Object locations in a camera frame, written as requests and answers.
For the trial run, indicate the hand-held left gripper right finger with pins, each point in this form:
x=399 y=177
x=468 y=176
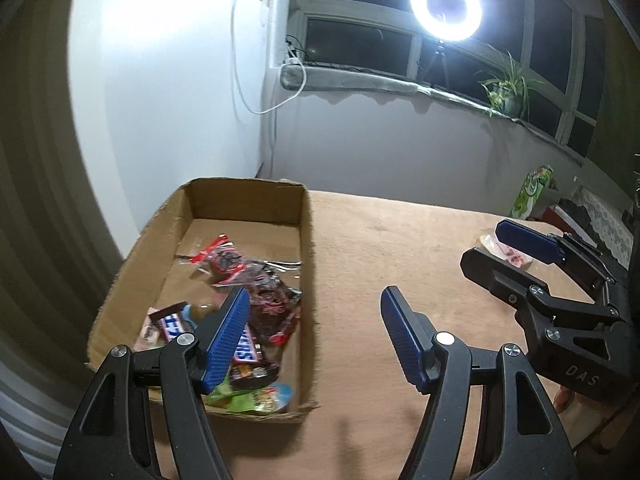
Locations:
x=405 y=340

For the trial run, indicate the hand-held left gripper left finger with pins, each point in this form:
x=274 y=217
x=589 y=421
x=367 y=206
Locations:
x=227 y=345

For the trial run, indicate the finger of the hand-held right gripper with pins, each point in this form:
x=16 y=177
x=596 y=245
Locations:
x=530 y=242
x=495 y=272

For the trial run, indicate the sliced bread bag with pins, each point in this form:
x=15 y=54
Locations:
x=510 y=256

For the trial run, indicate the large brown chocolate bar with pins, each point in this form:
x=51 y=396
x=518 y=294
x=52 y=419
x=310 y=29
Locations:
x=250 y=355

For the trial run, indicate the chocolate cake clear packet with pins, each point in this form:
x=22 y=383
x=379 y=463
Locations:
x=272 y=307

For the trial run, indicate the small brown chocolate bar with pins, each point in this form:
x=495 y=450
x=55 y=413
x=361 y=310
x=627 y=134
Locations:
x=172 y=324

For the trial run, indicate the green yellow snack packet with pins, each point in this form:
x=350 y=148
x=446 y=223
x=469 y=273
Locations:
x=270 y=396

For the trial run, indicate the pink candy wrapper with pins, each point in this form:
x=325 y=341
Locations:
x=147 y=335

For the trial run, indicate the red clear snack packet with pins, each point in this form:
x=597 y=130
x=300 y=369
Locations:
x=222 y=257

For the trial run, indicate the cardboard box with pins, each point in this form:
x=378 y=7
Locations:
x=305 y=270

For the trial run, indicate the person's right hand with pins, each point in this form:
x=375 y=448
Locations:
x=565 y=400

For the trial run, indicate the dark wooden cabinet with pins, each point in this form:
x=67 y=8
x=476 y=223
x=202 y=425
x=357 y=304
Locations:
x=562 y=215

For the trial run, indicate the green carton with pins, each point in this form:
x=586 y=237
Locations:
x=532 y=192

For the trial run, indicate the white lace cloth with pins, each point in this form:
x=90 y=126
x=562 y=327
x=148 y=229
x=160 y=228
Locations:
x=607 y=222

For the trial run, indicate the potted spider plant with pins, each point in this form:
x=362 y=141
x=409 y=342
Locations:
x=507 y=92

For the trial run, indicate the black tripod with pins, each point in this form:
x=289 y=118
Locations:
x=437 y=62

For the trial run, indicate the white pipe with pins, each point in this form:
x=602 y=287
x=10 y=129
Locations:
x=277 y=10

